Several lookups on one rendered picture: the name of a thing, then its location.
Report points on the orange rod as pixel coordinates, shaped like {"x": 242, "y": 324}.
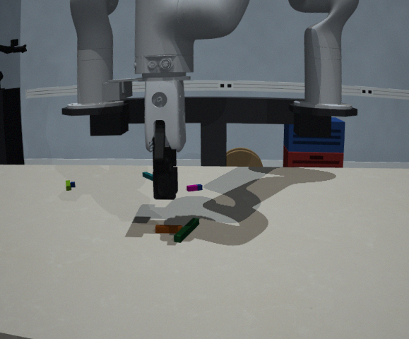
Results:
{"x": 168, "y": 229}

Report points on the small magenta block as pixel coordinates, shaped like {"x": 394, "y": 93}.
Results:
{"x": 192, "y": 188}

